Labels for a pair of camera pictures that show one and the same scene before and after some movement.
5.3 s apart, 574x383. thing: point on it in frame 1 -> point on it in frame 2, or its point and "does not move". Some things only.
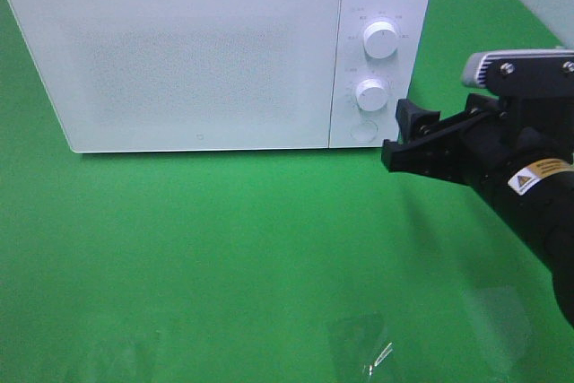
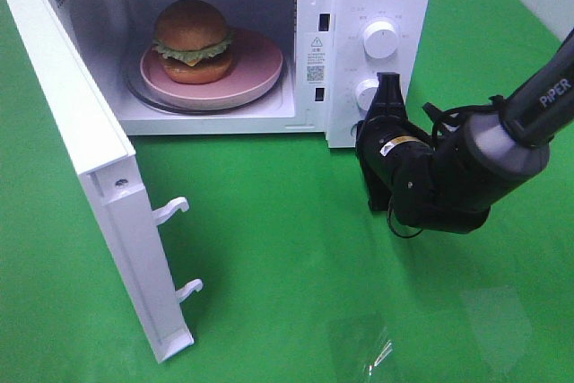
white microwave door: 187,63 -> 114,193
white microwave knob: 371,94 does not move
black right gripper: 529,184 -> 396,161
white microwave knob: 380,39 does not move
